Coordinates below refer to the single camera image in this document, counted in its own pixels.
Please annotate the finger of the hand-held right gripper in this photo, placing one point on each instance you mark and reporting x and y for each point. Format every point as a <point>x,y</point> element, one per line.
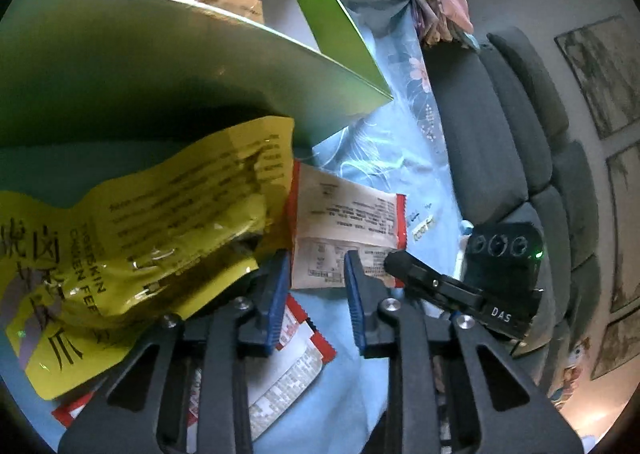
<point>425,279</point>

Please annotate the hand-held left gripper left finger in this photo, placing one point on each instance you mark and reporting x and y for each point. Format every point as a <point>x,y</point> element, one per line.
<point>275,304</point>

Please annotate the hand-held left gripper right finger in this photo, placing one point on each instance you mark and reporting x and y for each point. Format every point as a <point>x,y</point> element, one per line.
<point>355,299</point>

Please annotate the red white snack packet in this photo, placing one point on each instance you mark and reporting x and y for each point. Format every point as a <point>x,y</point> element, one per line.
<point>295,374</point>
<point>340,219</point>

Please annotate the yellow snack packet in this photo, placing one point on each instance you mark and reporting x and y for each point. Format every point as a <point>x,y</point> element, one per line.
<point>150,234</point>

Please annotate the green cardboard box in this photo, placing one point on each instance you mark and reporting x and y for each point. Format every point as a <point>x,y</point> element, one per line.
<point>150,59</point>

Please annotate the grey sofa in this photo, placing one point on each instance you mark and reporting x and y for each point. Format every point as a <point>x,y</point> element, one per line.
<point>500,134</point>

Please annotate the colourful cartoon figure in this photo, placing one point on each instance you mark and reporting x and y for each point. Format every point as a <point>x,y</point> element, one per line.
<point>567,374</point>

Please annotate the framed wall picture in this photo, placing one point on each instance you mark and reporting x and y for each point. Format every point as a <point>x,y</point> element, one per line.
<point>617,349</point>
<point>600,74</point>
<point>625,234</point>

